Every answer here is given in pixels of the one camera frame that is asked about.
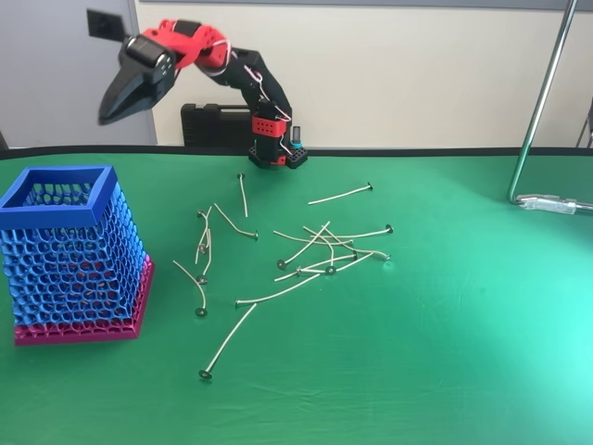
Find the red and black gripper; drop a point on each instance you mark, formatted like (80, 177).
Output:
(135, 73)

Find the black perforated arm base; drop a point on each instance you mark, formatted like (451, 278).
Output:
(299, 160)

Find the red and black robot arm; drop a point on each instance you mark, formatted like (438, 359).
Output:
(264, 88)

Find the blue and magenta mesh basket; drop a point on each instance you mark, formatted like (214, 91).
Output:
(69, 259)

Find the black plastic tool case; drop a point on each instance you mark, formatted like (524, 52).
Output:
(204, 127)

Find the green cloth with black rim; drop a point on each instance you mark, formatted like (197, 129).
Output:
(417, 324)

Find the chrome stand tube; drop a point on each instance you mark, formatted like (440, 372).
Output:
(539, 102)

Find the silver carabiner clip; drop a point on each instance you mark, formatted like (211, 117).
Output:
(546, 204)

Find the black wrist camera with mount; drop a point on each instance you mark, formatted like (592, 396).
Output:
(105, 24)

